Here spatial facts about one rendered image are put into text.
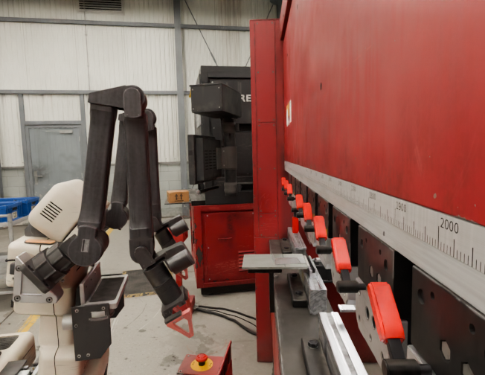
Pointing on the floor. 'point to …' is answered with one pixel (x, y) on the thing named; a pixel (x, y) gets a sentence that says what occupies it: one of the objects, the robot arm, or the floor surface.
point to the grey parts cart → (2, 252)
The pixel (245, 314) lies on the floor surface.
